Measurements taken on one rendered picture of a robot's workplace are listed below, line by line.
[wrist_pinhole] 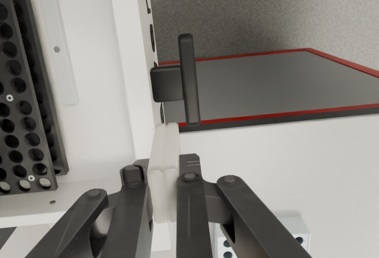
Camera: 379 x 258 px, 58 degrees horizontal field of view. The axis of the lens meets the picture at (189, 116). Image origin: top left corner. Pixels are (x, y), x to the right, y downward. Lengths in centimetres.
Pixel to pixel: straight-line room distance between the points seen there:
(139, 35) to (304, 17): 103
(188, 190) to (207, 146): 30
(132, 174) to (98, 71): 20
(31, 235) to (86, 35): 24
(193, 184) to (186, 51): 13
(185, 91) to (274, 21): 96
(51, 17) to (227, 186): 24
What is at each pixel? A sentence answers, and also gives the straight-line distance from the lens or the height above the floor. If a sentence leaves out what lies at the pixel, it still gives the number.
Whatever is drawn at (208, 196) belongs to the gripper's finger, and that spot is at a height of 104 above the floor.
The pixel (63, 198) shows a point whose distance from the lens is 37.
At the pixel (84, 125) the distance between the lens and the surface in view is 37.
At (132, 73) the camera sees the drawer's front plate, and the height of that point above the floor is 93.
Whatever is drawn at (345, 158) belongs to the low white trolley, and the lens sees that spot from 51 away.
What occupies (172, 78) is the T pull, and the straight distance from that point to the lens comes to 27.
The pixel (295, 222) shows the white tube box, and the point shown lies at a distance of 52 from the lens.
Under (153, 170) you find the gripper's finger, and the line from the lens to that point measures 17.
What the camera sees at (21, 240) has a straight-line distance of 43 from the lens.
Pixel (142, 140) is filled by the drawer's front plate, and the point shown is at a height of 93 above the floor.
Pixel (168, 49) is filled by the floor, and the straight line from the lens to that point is 118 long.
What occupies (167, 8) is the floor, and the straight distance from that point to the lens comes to 117.
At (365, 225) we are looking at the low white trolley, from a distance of 58.
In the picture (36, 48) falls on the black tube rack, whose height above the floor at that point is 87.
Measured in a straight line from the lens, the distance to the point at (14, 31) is 30.
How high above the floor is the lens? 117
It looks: 72 degrees down
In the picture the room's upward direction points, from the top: 175 degrees clockwise
